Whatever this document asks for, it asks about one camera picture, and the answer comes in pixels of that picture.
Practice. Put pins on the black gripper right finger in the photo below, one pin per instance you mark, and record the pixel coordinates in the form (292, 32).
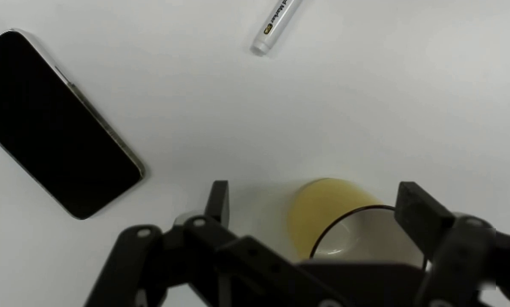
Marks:
(469, 257)

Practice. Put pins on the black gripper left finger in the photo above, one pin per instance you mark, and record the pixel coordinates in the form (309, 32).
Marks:
(169, 267)

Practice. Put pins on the white marker with blue cap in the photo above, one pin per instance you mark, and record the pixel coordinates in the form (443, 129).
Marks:
(275, 26)

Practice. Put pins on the yellow enamel cup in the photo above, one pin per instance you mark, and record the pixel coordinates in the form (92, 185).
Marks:
(322, 211)

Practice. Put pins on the black smartphone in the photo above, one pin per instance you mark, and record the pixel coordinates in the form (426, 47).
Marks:
(49, 125)

